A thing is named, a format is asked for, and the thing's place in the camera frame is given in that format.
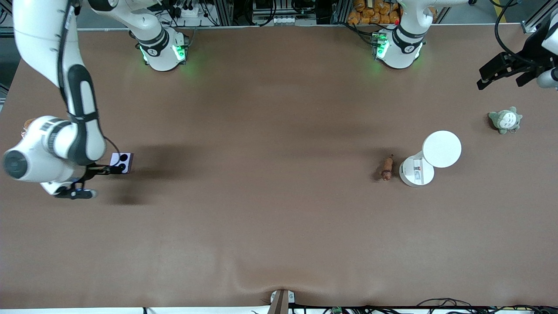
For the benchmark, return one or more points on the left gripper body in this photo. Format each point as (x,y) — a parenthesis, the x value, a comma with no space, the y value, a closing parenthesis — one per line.
(528,62)

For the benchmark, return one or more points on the lilac flip phone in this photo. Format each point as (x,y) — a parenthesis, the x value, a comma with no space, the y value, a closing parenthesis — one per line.
(123,159)

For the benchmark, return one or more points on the brown lion statue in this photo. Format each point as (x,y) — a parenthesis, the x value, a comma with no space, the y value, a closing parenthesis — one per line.
(387,168)

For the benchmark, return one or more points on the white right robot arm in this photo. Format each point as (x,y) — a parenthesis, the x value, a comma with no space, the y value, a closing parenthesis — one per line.
(39,26)

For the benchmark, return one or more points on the grey Totoro plush toy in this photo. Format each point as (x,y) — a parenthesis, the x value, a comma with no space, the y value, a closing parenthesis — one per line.
(505,120)

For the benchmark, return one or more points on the white round TCL lamp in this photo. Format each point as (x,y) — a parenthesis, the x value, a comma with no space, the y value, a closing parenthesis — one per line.
(441,149)

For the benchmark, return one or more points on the white power strip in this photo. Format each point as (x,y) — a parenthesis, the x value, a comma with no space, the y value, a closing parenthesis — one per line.
(188,9)

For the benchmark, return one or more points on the brown table cover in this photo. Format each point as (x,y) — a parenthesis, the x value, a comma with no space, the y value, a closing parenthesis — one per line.
(279,218)

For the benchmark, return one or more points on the aluminium frame post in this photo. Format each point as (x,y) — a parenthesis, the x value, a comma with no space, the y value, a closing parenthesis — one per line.
(342,11)
(224,12)
(535,22)

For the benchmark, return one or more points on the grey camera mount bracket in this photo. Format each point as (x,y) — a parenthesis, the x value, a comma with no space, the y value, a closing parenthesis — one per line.
(281,301)

